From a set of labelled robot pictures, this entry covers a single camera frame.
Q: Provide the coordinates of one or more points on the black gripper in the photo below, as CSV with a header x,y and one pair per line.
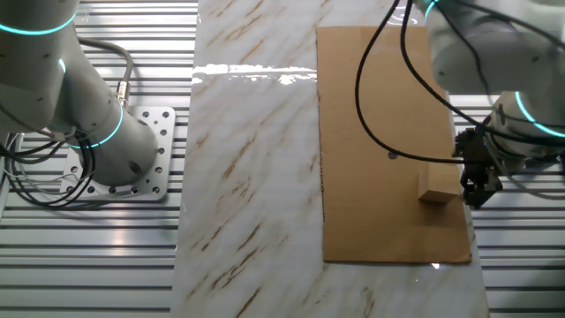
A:
x,y
477,152

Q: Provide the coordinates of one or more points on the small wooden block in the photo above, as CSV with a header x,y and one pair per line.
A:
x,y
434,185

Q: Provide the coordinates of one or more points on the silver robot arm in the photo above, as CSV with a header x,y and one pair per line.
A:
x,y
485,53

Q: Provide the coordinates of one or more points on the black round dot mark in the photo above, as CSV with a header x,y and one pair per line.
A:
x,y
391,155

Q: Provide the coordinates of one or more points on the brown cardboard sheet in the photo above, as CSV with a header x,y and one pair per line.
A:
x,y
375,221

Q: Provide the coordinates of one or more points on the white marble pattern board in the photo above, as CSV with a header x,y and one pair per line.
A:
x,y
251,176

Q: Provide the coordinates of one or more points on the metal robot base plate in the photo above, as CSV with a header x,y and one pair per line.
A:
x,y
163,132

